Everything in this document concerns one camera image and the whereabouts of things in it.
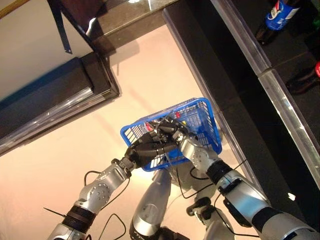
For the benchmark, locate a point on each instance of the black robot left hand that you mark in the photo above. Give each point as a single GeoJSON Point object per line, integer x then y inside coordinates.
{"type": "Point", "coordinates": [145, 152]}

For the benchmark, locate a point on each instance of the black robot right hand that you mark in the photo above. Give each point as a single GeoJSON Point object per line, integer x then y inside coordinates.
{"type": "Point", "coordinates": [172, 130]}

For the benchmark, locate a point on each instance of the green Sprite bottle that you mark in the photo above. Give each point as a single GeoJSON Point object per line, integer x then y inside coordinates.
{"type": "Point", "coordinates": [184, 123]}

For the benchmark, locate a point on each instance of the clear water bottle red cap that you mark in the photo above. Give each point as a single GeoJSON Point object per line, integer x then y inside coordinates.
{"type": "Point", "coordinates": [178, 115]}

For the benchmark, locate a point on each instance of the blue plastic shopping basket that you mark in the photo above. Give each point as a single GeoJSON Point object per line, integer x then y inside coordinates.
{"type": "Point", "coordinates": [215, 130]}

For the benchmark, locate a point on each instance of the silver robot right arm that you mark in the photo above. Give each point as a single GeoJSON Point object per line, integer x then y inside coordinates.
{"type": "Point", "coordinates": [245, 200]}

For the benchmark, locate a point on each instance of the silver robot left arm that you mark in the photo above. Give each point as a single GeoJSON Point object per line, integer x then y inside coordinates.
{"type": "Point", "coordinates": [97, 192]}

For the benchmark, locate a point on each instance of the dark drinks shelf unit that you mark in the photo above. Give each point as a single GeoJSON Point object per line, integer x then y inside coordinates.
{"type": "Point", "coordinates": [225, 75]}

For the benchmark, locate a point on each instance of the silver robot right leg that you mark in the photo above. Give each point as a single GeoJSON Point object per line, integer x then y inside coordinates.
{"type": "Point", "coordinates": [220, 228]}

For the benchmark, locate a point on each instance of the dark empty shelf unit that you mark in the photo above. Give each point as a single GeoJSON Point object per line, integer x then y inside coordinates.
{"type": "Point", "coordinates": [50, 100]}

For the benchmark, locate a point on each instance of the small white sticker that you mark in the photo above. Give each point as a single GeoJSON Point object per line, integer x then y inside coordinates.
{"type": "Point", "coordinates": [291, 196]}

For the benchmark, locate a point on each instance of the Pepsi bottle blue label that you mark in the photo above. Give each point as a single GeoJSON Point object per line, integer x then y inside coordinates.
{"type": "Point", "coordinates": [280, 17]}

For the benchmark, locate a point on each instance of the Coca-Cola bottle red label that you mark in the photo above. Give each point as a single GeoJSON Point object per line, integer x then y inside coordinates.
{"type": "Point", "coordinates": [318, 70]}

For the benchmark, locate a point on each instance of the gold trim strip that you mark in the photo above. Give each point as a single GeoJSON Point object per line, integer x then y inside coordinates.
{"type": "Point", "coordinates": [12, 8]}

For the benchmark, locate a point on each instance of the clear plastic shelf price rail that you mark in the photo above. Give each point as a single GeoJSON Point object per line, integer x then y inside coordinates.
{"type": "Point", "coordinates": [50, 117]}
{"type": "Point", "coordinates": [290, 112]}
{"type": "Point", "coordinates": [241, 32]}

